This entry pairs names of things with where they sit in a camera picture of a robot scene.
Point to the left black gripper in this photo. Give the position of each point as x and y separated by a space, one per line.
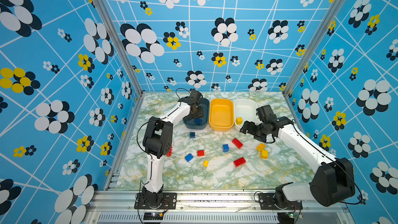
200 113

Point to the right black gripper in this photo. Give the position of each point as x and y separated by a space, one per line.
251 125

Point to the dark blue lego brick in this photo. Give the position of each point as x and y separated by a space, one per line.
198 121

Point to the dark teal plastic bin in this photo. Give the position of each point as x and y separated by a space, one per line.
190 124

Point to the orange yellow lego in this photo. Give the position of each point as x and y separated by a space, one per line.
260 147

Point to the yellow plastic bin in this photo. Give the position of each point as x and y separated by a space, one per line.
221 114

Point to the long red lego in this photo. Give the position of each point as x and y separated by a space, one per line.
239 162
170 152
237 143

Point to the white plastic bin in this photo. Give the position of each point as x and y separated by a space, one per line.
245 109

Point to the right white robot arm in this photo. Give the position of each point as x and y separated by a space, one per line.
333 181

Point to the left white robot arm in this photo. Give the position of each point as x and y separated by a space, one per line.
157 143

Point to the small red lego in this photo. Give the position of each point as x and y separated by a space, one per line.
200 153

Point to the blue lego centre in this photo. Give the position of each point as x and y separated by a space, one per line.
225 148

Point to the light blue lego brick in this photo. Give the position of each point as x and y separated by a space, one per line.
189 157

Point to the small yellow lego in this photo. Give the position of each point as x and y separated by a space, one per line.
205 163

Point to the right circuit board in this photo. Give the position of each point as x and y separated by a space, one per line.
288 218

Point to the circuit board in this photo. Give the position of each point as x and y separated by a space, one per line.
288 218
153 216

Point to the left circuit board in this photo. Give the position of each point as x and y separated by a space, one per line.
153 216

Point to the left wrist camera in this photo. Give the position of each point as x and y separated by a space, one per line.
196 95

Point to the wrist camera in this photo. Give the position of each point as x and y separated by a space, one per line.
265 113
196 95

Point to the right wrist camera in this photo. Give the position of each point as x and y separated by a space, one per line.
265 113

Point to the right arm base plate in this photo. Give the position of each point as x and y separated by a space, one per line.
272 201

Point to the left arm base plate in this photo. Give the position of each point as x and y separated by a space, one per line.
165 200

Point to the aluminium front rail frame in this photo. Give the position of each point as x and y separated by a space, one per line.
208 207

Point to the aluminium corner post right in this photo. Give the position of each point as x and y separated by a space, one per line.
314 43

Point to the aluminium corner post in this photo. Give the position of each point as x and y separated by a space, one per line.
314 43
112 31

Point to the aluminium corner post left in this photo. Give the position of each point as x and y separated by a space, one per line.
112 31

